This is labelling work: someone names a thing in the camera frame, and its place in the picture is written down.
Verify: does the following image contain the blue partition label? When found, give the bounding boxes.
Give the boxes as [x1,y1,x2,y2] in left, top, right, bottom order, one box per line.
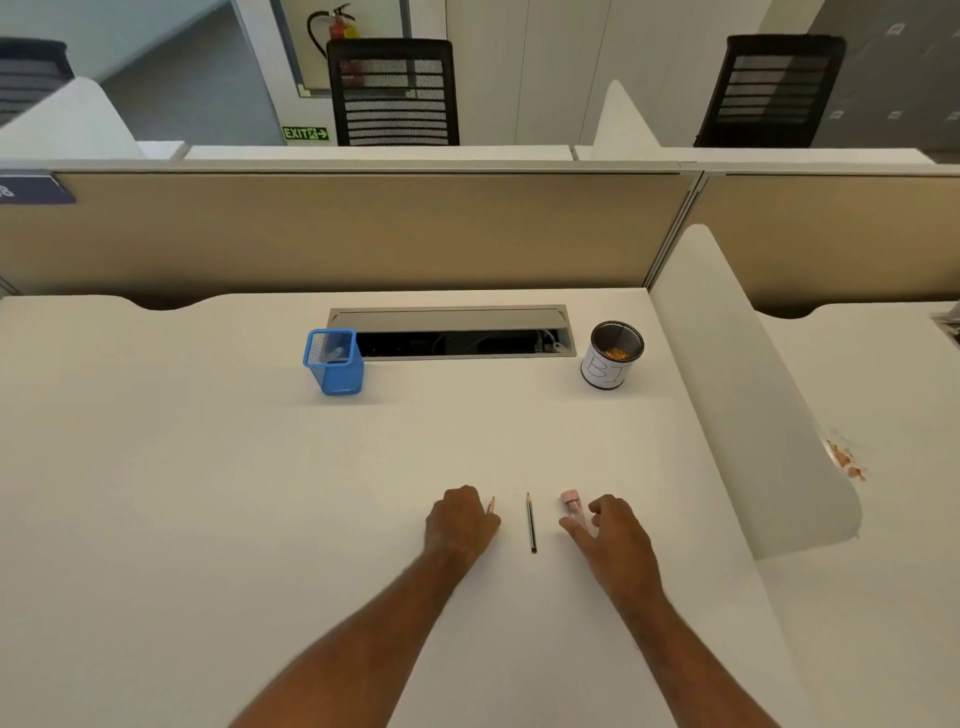
[0,173,77,206]

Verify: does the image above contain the grey locker cabinet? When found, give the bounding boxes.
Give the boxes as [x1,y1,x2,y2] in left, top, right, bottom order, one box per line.
[808,0,960,163]

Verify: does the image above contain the long beige partition panel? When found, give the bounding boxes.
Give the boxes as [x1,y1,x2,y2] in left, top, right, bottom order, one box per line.
[0,168,704,311]

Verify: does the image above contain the person's left forearm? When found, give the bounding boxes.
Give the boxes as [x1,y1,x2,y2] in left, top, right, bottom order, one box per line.
[227,546,475,728]

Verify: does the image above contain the black mesh cup white label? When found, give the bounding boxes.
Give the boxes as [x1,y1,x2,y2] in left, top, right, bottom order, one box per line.
[579,321,646,390]

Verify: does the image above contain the black mesh office chair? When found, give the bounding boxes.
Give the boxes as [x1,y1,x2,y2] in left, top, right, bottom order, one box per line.
[0,37,75,127]
[326,38,461,148]
[693,33,848,150]

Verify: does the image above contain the white curved desk divider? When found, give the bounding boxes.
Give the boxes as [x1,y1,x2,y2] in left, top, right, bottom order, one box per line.
[648,223,863,563]
[0,76,149,161]

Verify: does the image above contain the scattered pencil shavings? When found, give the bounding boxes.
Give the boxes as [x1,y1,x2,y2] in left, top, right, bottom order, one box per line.
[823,431,869,483]

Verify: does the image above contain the person's right forearm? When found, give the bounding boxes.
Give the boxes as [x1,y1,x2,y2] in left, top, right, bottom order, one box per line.
[604,579,783,728]

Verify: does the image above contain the person's left hand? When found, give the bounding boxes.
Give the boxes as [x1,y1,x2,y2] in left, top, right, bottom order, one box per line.
[424,485,503,573]

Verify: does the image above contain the person's right hand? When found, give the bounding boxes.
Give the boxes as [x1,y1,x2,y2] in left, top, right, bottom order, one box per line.
[558,493,666,603]

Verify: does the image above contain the short beige partition panel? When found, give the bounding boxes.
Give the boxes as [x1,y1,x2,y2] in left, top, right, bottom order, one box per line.
[649,171,960,319]

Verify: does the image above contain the blue mesh pen holder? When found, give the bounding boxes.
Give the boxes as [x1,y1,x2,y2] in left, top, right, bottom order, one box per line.
[303,328,366,396]

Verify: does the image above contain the red fire extinguisher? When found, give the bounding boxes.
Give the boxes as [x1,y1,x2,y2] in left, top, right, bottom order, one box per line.
[306,3,362,63]

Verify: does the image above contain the grey desk cable tray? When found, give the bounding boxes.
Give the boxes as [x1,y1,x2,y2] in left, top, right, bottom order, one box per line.
[327,304,578,363]

